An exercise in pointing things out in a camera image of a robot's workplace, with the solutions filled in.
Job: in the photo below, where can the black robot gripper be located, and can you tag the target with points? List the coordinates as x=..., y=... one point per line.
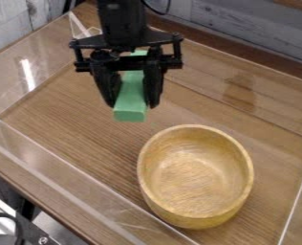
x=126, y=32

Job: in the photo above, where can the green rectangular block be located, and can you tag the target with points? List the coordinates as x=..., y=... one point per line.
x=130, y=107

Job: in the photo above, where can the brown wooden bowl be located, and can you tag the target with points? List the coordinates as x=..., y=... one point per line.
x=196, y=175

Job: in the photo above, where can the black metal frame bracket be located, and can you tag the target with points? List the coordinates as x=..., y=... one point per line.
x=28, y=232

